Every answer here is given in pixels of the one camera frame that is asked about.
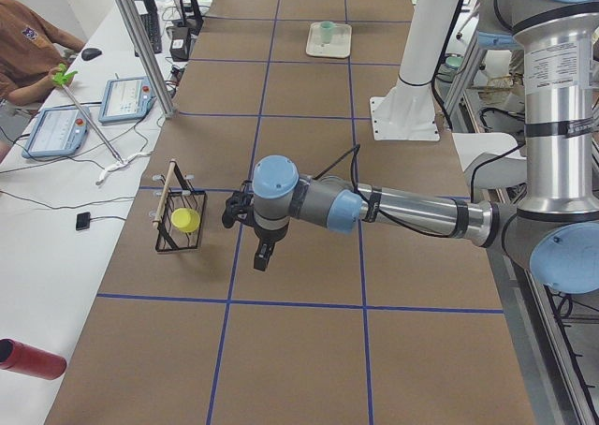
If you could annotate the aluminium frame post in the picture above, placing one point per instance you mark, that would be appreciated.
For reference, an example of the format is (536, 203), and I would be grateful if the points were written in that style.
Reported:
(143, 47)

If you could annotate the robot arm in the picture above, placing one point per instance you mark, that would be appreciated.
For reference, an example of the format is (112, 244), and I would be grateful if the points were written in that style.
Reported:
(552, 233)

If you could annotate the cream rabbit serving tray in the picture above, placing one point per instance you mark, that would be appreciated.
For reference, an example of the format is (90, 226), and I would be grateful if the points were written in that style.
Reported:
(340, 46)

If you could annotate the pale green plastic cup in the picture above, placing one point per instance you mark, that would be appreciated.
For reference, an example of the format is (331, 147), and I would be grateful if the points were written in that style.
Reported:
(326, 31)

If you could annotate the black keyboard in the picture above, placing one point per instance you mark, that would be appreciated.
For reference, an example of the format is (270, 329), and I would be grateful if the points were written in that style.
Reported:
(151, 25)

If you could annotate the metal reacher grabber stick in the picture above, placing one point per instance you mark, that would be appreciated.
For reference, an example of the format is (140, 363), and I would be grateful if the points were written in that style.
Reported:
(62, 78)

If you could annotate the blue teach pendant near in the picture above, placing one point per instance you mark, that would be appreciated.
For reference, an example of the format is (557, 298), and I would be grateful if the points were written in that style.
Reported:
(56, 132)

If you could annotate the black wire cup rack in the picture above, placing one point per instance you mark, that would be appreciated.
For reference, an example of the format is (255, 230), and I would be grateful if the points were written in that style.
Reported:
(177, 192)

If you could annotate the person in brown shirt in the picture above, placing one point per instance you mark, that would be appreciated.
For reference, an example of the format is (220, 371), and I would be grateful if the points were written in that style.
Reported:
(29, 55)

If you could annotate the blue teach pendant far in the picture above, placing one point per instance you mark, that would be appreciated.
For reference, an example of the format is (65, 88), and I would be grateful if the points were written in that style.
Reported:
(127, 99)

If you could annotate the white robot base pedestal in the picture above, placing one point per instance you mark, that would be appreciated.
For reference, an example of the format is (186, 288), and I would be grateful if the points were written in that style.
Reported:
(407, 112)

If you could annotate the red cylindrical bottle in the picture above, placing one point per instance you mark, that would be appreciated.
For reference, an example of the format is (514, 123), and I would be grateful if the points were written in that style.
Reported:
(25, 359)

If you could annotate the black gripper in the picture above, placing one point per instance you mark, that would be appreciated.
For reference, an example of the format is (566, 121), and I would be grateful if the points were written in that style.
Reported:
(270, 235)

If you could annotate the black power adapter box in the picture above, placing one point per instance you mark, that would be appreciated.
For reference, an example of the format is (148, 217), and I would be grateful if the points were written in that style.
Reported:
(180, 44)

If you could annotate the black computer mouse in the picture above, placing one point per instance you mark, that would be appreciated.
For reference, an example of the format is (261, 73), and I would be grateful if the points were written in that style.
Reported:
(89, 54)

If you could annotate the blue teach pendant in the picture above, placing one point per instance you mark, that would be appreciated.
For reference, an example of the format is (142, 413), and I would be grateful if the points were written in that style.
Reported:
(127, 99)
(56, 132)

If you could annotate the yellow plastic cup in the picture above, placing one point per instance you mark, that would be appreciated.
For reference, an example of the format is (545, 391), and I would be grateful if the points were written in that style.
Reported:
(186, 220)

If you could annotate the small black square device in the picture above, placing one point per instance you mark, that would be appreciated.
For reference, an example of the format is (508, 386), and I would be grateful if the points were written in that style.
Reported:
(83, 221)

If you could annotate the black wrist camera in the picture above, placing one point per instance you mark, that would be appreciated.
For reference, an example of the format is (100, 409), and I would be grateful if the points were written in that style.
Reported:
(238, 208)

